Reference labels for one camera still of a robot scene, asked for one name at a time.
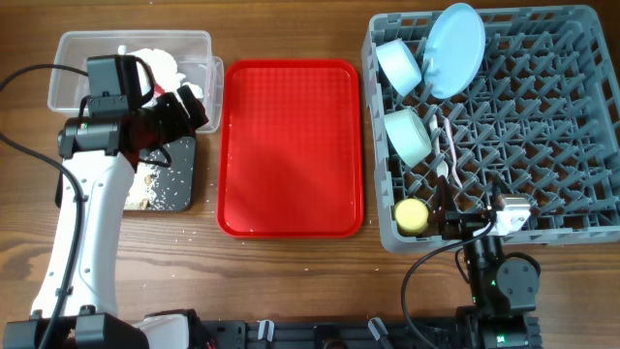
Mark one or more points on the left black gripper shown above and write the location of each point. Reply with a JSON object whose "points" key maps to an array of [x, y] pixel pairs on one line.
{"points": [[181, 124]]}

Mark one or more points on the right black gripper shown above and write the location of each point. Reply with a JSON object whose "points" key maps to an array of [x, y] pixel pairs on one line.
{"points": [[463, 223]]}

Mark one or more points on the red snack wrapper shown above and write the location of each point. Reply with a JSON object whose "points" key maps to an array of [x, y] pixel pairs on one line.
{"points": [[158, 90]]}

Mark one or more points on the white plastic spoon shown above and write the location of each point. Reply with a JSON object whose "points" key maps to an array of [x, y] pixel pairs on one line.
{"points": [[442, 168]]}

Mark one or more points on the yellow plastic cup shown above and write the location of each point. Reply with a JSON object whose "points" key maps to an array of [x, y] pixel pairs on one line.
{"points": [[411, 217]]}

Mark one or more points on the white tissue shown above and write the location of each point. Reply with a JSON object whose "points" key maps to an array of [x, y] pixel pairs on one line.
{"points": [[165, 71]]}

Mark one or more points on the light green bowl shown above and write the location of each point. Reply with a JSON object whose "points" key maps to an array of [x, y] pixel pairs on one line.
{"points": [[408, 136]]}

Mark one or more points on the white plastic fork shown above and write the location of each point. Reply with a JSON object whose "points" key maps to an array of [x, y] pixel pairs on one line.
{"points": [[452, 150]]}

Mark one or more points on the blue bowl with food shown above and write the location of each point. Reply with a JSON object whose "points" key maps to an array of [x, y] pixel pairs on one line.
{"points": [[399, 66]]}

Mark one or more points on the light blue plate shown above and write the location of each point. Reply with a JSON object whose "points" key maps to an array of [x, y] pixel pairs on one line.
{"points": [[453, 51]]}

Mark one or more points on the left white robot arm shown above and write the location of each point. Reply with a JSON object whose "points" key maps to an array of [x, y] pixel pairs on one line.
{"points": [[76, 305]]}

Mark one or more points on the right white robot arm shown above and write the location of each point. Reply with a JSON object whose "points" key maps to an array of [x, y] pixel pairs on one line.
{"points": [[504, 288]]}

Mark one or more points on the black waste tray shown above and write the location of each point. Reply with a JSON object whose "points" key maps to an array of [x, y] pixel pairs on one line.
{"points": [[174, 184]]}

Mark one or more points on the grey dishwasher rack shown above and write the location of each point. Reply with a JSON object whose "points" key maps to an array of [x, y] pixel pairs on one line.
{"points": [[542, 114]]}

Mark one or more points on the clear plastic bin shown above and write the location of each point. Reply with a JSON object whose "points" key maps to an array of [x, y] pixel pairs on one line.
{"points": [[190, 50]]}

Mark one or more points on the food scraps and rice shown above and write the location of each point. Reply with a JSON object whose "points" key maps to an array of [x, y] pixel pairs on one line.
{"points": [[143, 193]]}

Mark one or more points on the red plastic tray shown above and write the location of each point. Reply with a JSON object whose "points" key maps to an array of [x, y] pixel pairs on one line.
{"points": [[291, 150]]}

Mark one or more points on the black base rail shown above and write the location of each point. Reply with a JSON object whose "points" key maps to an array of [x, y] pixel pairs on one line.
{"points": [[442, 332]]}

